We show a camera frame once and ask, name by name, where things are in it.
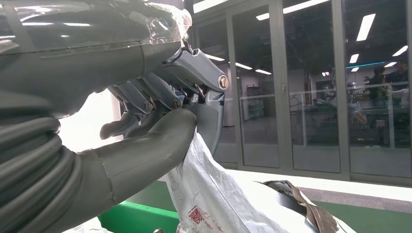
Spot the grey parcel bag red print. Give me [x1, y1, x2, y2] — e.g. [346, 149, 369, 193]
[63, 217, 113, 233]
[165, 128, 356, 233]

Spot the green plastic crate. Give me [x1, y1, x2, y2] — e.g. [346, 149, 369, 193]
[97, 200, 180, 233]

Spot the person behind glass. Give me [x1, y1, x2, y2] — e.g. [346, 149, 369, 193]
[365, 65, 389, 108]
[384, 59, 410, 108]

